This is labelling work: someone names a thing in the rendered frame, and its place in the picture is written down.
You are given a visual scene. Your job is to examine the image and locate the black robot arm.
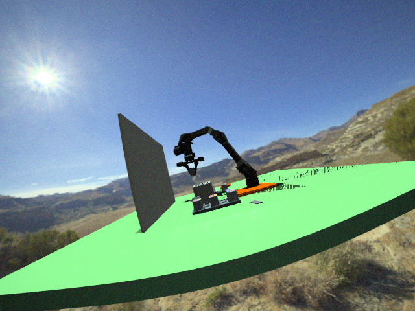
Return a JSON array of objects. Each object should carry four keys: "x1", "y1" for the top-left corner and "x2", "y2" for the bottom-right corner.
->
[{"x1": 173, "y1": 126, "x2": 261, "y2": 188}]

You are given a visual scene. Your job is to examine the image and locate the grey wall panel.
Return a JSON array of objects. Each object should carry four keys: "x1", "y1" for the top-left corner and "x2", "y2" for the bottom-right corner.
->
[{"x1": 117, "y1": 114, "x2": 176, "y2": 233}]

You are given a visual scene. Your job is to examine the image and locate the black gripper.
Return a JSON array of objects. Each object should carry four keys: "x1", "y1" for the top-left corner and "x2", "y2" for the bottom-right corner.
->
[{"x1": 176, "y1": 151, "x2": 204, "y2": 174}]

